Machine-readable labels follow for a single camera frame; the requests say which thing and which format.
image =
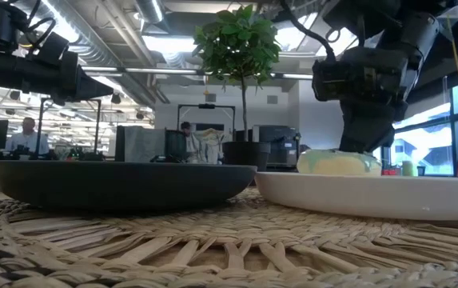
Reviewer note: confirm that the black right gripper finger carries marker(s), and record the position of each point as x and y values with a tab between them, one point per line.
366	128

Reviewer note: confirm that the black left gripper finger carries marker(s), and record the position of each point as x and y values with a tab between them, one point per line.
90	88

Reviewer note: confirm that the green glazed donut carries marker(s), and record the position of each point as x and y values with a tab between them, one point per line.
332	164

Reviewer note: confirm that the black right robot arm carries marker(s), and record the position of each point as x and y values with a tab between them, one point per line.
412	24

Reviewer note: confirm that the green cup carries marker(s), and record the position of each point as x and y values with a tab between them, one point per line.
407	169

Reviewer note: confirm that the person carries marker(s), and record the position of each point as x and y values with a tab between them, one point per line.
188	140
26	140

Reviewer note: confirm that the white round plate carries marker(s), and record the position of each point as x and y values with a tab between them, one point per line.
372	196

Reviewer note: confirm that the grey partition panel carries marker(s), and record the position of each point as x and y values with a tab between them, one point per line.
140	144

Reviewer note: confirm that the grey printer cabinet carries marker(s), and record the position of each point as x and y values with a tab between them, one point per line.
276	142

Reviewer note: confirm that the black round plate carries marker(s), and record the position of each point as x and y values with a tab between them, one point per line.
116	186

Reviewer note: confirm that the black plant pot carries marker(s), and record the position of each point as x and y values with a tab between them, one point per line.
246	154

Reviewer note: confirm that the green leafy plant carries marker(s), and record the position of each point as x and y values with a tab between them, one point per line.
236	44

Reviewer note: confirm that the round woven straw mat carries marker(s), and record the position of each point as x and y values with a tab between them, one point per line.
228	248

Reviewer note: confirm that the black rig frame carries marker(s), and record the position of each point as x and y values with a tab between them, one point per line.
206	106
97	120

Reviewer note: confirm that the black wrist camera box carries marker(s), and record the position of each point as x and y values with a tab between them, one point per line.
50	48

